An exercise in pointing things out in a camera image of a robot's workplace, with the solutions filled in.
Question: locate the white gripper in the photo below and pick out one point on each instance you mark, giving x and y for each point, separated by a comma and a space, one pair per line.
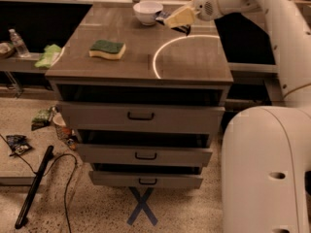
205, 8

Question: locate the blue rxbar blueberry wrapper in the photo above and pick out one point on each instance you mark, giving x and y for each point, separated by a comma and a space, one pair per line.
161, 16

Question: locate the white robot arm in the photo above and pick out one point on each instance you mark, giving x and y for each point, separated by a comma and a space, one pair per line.
267, 150

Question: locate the green yellow sponge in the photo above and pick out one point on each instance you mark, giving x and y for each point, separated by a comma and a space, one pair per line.
107, 49

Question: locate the white ceramic bowl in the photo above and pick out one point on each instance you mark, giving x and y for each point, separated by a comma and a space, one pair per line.
146, 11

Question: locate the grey drawer cabinet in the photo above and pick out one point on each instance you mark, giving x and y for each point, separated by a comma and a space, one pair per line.
159, 67

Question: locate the green cloth on shelf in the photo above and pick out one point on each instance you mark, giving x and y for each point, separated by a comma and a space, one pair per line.
49, 56

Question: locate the top grey drawer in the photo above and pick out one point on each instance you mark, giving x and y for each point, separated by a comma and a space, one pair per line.
142, 118

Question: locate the grey drawer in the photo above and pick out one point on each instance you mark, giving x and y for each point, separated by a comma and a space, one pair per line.
134, 155
145, 180
142, 118

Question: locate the middle grey drawer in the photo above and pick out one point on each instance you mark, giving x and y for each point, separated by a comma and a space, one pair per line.
134, 155

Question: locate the clear plastic water bottle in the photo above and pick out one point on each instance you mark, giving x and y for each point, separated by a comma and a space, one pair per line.
19, 44

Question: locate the paper cup on floor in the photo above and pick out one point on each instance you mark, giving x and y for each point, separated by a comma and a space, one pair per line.
62, 131

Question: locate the bottom grey drawer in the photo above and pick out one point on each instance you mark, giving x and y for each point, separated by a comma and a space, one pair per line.
145, 180

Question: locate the green snack bag on floor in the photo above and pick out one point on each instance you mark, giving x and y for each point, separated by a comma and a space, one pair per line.
42, 119

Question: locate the brown bowl on shelf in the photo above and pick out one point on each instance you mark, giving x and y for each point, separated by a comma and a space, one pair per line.
6, 50

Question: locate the blue snack bag on floor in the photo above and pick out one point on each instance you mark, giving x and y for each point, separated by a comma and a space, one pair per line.
18, 144

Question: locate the black bar on floor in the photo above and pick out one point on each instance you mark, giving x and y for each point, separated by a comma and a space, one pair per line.
22, 217

